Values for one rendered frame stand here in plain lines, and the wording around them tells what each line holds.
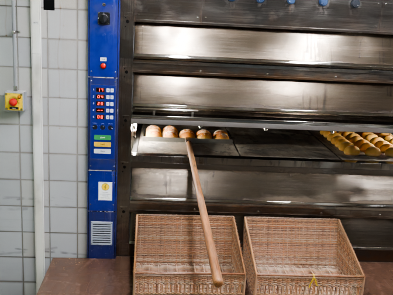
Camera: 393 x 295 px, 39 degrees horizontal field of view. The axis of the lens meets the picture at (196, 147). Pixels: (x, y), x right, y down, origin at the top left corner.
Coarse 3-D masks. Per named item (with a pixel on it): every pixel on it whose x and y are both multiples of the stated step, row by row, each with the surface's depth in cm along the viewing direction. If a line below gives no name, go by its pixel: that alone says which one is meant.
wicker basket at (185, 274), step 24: (144, 216) 312; (168, 216) 313; (192, 216) 314; (216, 216) 315; (144, 240) 311; (168, 240) 313; (192, 240) 314; (216, 240) 315; (144, 264) 311; (168, 264) 312; (192, 264) 313; (240, 264) 286; (144, 288) 284; (168, 288) 286; (192, 288) 287; (216, 288) 275; (240, 288) 276
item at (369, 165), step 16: (144, 160) 308; (160, 160) 309; (176, 160) 309; (208, 160) 310; (224, 160) 311; (240, 160) 311; (256, 160) 312; (272, 160) 312; (288, 160) 313; (304, 160) 314; (320, 160) 316; (336, 160) 318; (352, 160) 319; (368, 160) 321
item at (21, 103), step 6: (12, 90) 293; (18, 90) 294; (6, 96) 288; (12, 96) 289; (24, 96) 290; (6, 102) 289; (18, 102) 290; (24, 102) 291; (6, 108) 290; (12, 108) 290; (18, 108) 290; (24, 108) 291
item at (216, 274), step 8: (192, 152) 308; (192, 160) 291; (192, 168) 279; (192, 176) 270; (200, 184) 255; (200, 192) 243; (200, 200) 234; (200, 208) 226; (200, 216) 221; (208, 224) 209; (208, 232) 201; (208, 240) 195; (208, 248) 189; (208, 256) 185; (216, 256) 183; (216, 264) 177; (216, 272) 172; (216, 280) 168
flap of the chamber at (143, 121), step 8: (136, 120) 288; (144, 120) 288; (152, 120) 288; (160, 120) 288; (168, 120) 289; (176, 120) 289; (264, 128) 292; (272, 128) 292; (280, 128) 293; (288, 128) 293; (296, 128) 293; (304, 128) 293; (312, 128) 294; (320, 128) 294; (328, 128) 294; (336, 128) 294; (344, 128) 295; (352, 128) 295; (360, 128) 295; (368, 128) 296; (376, 128) 296; (384, 128) 296
